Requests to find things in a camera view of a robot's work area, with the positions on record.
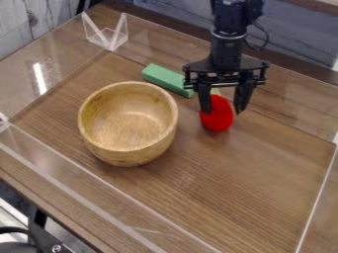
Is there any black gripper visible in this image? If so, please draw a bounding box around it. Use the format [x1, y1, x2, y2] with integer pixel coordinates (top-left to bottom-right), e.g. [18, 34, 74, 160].
[182, 56, 270, 114]

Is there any red plush fruit green stem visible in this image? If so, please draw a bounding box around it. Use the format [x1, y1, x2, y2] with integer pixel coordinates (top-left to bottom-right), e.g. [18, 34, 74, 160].
[199, 88, 234, 132]

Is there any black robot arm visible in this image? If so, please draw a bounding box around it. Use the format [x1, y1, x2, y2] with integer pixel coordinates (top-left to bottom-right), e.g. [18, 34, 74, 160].
[182, 0, 270, 115]

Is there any green rectangular block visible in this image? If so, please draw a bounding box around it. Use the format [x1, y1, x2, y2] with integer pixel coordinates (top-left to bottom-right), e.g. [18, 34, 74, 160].
[142, 63, 194, 99]

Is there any wooden bowl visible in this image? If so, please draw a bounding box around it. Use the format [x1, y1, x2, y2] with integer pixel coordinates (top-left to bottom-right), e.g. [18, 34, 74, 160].
[78, 81, 178, 167]

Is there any clear acrylic stand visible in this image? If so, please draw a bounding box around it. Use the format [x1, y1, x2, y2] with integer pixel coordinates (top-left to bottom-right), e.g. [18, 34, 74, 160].
[80, 13, 129, 51]

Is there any clear acrylic tray wall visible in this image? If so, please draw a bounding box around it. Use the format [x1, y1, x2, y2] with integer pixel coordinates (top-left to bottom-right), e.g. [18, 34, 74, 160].
[0, 113, 221, 253]

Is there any black table leg frame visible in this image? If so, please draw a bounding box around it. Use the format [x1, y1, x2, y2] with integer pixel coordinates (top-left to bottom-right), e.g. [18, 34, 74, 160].
[28, 209, 75, 253]

